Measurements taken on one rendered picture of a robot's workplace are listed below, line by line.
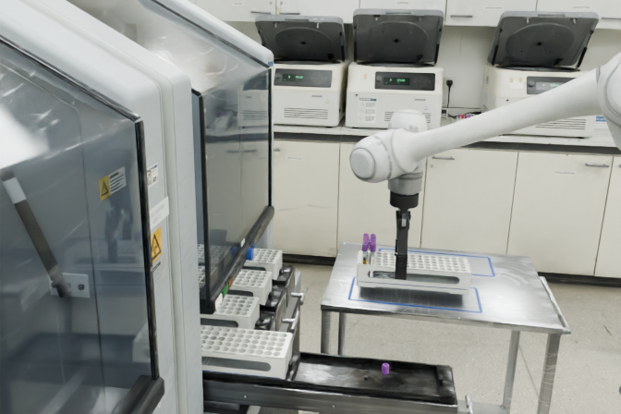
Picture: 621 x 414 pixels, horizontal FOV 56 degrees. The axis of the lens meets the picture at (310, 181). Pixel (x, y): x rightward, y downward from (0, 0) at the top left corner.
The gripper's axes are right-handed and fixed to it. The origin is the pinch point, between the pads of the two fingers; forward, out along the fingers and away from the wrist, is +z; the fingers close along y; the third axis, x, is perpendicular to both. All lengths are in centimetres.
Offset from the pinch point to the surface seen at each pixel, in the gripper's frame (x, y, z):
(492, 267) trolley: -28.2, 20.0, 8.2
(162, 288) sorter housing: 40, -65, -21
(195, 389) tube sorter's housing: 41, -52, 7
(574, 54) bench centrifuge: -107, 233, -45
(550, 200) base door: -92, 189, 37
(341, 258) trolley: 17.3, 19.3, 7.9
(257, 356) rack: 30, -44, 4
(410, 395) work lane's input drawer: -1.7, -45.0, 9.2
